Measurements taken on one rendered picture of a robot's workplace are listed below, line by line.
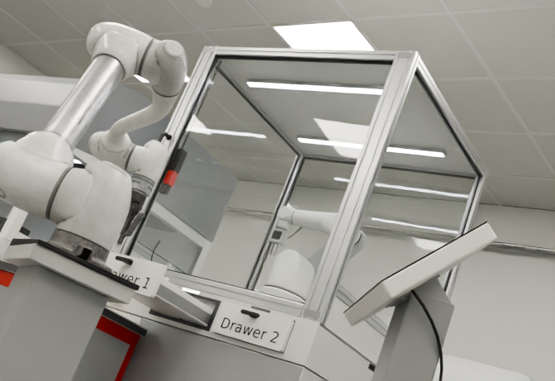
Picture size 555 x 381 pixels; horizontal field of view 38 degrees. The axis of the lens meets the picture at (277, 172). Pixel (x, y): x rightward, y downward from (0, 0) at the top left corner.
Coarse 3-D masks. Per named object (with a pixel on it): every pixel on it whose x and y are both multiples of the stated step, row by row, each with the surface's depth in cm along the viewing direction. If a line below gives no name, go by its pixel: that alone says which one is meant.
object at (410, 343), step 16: (400, 304) 213; (416, 304) 204; (432, 304) 205; (448, 304) 205; (400, 320) 205; (416, 320) 203; (448, 320) 204; (400, 336) 201; (416, 336) 202; (432, 336) 202; (384, 352) 209; (400, 352) 200; (416, 352) 200; (432, 352) 201; (384, 368) 201; (400, 368) 199; (416, 368) 199; (432, 368) 200
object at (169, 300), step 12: (168, 288) 257; (144, 300) 274; (156, 300) 263; (168, 300) 258; (180, 300) 262; (192, 300) 268; (168, 312) 280; (180, 312) 269; (192, 312) 268; (204, 312) 273; (204, 324) 274
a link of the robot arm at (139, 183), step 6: (138, 174) 294; (132, 180) 294; (138, 180) 293; (144, 180) 293; (150, 180) 295; (132, 186) 293; (138, 186) 292; (144, 186) 293; (150, 186) 295; (144, 192) 293; (150, 192) 297
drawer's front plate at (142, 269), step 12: (108, 264) 264; (120, 264) 261; (132, 264) 259; (144, 264) 256; (156, 264) 254; (120, 276) 259; (144, 276) 254; (156, 276) 251; (144, 288) 251; (156, 288) 250
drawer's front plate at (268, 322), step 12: (228, 312) 271; (240, 312) 269; (264, 312) 264; (216, 324) 271; (240, 324) 267; (252, 324) 264; (264, 324) 262; (276, 324) 260; (288, 324) 258; (228, 336) 268; (240, 336) 264; (252, 336) 262; (264, 336) 260; (288, 336) 257; (276, 348) 256
